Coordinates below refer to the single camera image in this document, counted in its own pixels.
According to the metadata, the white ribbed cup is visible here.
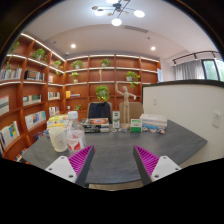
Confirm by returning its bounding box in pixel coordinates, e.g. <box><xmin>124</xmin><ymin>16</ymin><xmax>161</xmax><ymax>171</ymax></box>
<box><xmin>49</xmin><ymin>127</ymin><xmax>67</xmax><ymax>152</ymax></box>

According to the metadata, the tall green white carton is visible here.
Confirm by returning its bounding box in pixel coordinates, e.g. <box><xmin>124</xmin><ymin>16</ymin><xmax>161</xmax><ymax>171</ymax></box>
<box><xmin>112</xmin><ymin>111</ymin><xmax>120</xmax><ymax>128</ymax></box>

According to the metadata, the dark office chair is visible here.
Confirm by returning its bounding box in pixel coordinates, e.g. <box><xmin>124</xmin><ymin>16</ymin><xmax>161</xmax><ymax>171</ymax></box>
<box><xmin>88</xmin><ymin>102</ymin><xmax>112</xmax><ymax>123</ymax></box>

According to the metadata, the grey window curtain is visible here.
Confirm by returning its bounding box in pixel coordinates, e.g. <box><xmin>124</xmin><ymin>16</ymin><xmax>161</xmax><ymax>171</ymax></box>
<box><xmin>174</xmin><ymin>60</ymin><xmax>205</xmax><ymax>80</ymax></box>

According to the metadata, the stack of dark books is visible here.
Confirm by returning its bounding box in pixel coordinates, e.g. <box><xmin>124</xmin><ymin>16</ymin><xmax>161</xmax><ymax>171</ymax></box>
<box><xmin>81</xmin><ymin>118</ymin><xmax>109</xmax><ymax>133</ymax></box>

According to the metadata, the potted green plant centre shelf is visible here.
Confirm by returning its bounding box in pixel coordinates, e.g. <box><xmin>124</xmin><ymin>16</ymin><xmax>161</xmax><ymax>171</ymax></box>
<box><xmin>95</xmin><ymin>85</ymin><xmax>110</xmax><ymax>102</ymax></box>

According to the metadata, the potted green plant shelf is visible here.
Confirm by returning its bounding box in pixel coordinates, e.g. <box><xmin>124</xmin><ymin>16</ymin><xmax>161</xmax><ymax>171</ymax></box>
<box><xmin>95</xmin><ymin>85</ymin><xmax>110</xmax><ymax>102</ymax></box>
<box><xmin>126</xmin><ymin>71</ymin><xmax>140</xmax><ymax>88</ymax></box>

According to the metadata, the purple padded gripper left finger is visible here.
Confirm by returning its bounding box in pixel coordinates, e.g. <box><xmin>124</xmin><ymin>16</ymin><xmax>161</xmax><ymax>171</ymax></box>
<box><xmin>46</xmin><ymin>145</ymin><xmax>95</xmax><ymax>187</ymax></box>

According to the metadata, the wooden bookshelf wall unit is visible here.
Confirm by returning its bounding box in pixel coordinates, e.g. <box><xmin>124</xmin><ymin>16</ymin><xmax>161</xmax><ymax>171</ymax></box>
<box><xmin>0</xmin><ymin>33</ymin><xmax>160</xmax><ymax>160</ymax></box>

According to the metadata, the ceiling chandelier lamp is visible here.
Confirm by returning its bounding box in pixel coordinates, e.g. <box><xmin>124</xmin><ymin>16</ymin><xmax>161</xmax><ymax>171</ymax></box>
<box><xmin>92</xmin><ymin>0</ymin><xmax>145</xmax><ymax>27</ymax></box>

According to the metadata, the white wall socket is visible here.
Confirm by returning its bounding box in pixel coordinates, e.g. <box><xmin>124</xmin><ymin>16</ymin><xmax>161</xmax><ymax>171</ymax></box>
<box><xmin>212</xmin><ymin>112</ymin><xmax>221</xmax><ymax>127</ymax></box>

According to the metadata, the clear plastic water bottle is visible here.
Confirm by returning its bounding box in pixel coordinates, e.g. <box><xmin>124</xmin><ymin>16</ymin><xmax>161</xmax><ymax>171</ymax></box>
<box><xmin>66</xmin><ymin>111</ymin><xmax>86</xmax><ymax>152</ymax></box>

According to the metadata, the potted green plant right shelf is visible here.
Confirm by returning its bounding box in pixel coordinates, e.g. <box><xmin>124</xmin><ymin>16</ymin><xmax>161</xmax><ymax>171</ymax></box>
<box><xmin>126</xmin><ymin>71</ymin><xmax>140</xmax><ymax>88</ymax></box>

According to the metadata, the wooden artist mannequin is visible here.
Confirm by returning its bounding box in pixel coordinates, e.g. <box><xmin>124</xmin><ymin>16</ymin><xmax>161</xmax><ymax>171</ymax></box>
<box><xmin>115</xmin><ymin>82</ymin><xmax>137</xmax><ymax>130</ymax></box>

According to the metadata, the green white small box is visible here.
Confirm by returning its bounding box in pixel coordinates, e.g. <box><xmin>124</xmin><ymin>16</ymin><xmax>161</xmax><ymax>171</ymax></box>
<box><xmin>130</xmin><ymin>119</ymin><xmax>142</xmax><ymax>133</ymax></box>

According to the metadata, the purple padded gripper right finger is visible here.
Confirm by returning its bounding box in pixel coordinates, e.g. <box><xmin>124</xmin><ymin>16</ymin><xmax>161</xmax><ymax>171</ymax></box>
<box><xmin>133</xmin><ymin>145</ymin><xmax>180</xmax><ymax>185</ymax></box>

